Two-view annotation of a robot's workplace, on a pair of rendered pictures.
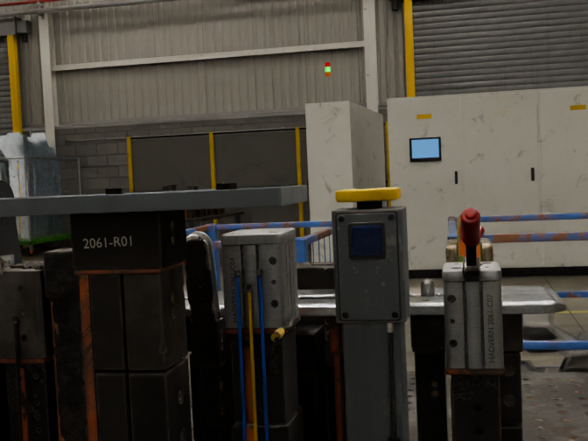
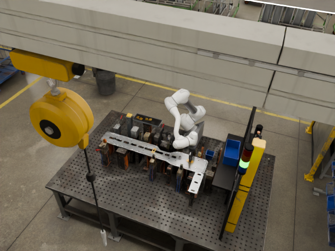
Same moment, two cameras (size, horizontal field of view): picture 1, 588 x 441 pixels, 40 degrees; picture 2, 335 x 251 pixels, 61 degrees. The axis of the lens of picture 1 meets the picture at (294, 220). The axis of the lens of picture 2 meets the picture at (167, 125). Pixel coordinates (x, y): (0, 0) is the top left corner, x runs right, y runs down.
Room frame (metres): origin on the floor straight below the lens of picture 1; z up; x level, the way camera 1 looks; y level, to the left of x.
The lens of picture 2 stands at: (3.65, 0.78, 3.56)
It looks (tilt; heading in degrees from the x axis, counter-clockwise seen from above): 41 degrees down; 187
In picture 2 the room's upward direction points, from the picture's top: 3 degrees clockwise
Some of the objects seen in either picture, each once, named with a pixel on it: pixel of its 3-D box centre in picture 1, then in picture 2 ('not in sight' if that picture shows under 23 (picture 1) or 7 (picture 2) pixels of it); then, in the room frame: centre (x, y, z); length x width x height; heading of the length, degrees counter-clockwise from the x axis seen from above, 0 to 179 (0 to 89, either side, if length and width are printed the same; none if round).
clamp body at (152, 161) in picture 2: not in sight; (152, 169); (1.43, 0.36, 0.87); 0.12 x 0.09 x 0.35; 168
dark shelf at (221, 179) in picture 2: not in sight; (229, 159); (1.24, 1.26, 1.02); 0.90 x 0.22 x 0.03; 168
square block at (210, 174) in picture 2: not in sight; (208, 183); (1.53, 1.03, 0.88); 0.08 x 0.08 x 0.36; 78
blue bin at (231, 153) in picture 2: not in sight; (231, 152); (1.19, 1.27, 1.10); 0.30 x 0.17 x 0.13; 173
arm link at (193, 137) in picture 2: not in sight; (192, 138); (1.35, 0.78, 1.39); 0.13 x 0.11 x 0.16; 127
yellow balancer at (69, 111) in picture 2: not in sight; (76, 172); (3.12, 0.44, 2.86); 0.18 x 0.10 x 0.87; 78
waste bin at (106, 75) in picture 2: not in sight; (104, 75); (-1.26, -1.18, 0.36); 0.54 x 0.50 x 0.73; 168
